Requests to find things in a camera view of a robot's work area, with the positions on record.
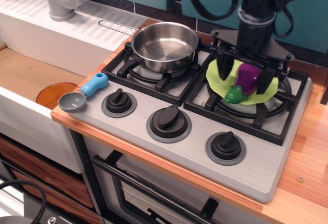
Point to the black right burner grate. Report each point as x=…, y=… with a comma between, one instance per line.
x=271, y=120

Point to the black stove knob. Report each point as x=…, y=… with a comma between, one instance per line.
x=169, y=125
x=119, y=104
x=226, y=148

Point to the black left stove knob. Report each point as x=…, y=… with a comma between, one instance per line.
x=119, y=104

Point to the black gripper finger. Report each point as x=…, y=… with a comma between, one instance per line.
x=225, y=64
x=265, y=79

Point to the orange sink drain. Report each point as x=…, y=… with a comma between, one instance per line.
x=49, y=96

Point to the stainless steel pot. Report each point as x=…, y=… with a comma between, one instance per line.
x=164, y=47

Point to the purple toy eggplant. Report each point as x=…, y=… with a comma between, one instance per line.
x=245, y=85

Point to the black left burner grate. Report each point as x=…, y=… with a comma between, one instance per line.
x=169, y=87

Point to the black right stove knob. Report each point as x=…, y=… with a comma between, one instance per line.
x=226, y=148

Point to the black middle stove knob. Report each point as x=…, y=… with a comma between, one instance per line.
x=169, y=125

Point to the wooden drawer front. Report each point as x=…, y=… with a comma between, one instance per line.
x=65, y=190

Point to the toy oven door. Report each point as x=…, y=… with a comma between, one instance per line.
x=142, y=194

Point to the lime green plate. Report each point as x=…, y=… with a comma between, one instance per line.
x=222, y=87

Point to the white toy sink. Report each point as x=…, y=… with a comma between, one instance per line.
x=37, y=52

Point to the grey toy stove top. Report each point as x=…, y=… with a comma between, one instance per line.
x=256, y=176

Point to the black burner grate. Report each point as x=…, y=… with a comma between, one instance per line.
x=169, y=87
x=271, y=120

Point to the blue grey toy spoon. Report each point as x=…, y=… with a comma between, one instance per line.
x=73, y=102

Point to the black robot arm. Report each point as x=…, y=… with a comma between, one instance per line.
x=262, y=9

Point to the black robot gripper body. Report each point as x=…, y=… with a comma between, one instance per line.
x=253, y=43

